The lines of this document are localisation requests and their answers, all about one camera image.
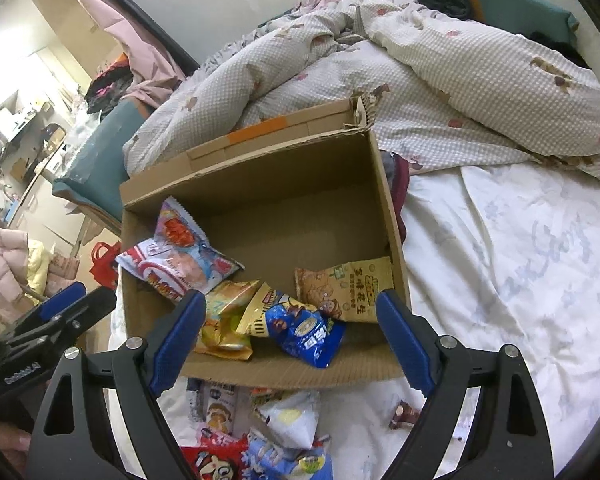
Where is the blue snack bag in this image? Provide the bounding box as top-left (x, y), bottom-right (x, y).
top-left (265, 304), bottom-right (346, 370)

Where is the white chips bag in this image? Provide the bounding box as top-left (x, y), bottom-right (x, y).
top-left (253, 390), bottom-right (321, 450)

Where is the white cartoon snack packet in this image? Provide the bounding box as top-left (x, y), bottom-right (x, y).
top-left (186, 377), bottom-right (238, 434)

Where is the gold snack packet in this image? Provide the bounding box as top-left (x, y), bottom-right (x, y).
top-left (237, 282), bottom-right (322, 339)

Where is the yellow orange snack bag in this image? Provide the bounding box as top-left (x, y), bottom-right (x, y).
top-left (194, 281), bottom-right (259, 361)

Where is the red white snack bag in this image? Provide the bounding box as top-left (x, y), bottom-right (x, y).
top-left (116, 196), bottom-right (244, 302)

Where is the pink puffy jacket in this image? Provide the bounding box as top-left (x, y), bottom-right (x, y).
top-left (0, 228), bottom-right (50, 321)

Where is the pink curtain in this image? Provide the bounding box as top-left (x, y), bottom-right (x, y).
top-left (78, 0), bottom-right (185, 108)

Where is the tan peanut snack packet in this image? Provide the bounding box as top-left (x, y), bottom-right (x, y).
top-left (294, 257), bottom-right (393, 323)

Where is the brown white snack bar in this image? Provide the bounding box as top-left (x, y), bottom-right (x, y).
top-left (388, 400), bottom-right (420, 430)

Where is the teal pillow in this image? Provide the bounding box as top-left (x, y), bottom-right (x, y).
top-left (416, 0), bottom-right (579, 47)

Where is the red shopping bag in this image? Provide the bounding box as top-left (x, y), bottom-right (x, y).
top-left (90, 242), bottom-right (121, 290)

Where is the brown cardboard box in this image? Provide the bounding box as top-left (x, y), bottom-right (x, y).
top-left (120, 98), bottom-right (411, 389)

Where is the beige checkered quilt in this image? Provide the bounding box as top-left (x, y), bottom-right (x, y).
top-left (122, 0), bottom-right (600, 180)

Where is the blue union jack bag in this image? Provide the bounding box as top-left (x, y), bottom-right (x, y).
top-left (247, 430), bottom-right (335, 480)

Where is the red cartoon snack bag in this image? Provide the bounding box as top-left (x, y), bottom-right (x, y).
top-left (181, 428), bottom-right (250, 480)

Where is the white floral bed sheet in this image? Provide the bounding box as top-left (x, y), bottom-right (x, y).
top-left (107, 109), bottom-right (600, 480)

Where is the teal headboard cushion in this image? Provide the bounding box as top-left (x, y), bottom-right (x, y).
top-left (52, 98), bottom-right (154, 222)

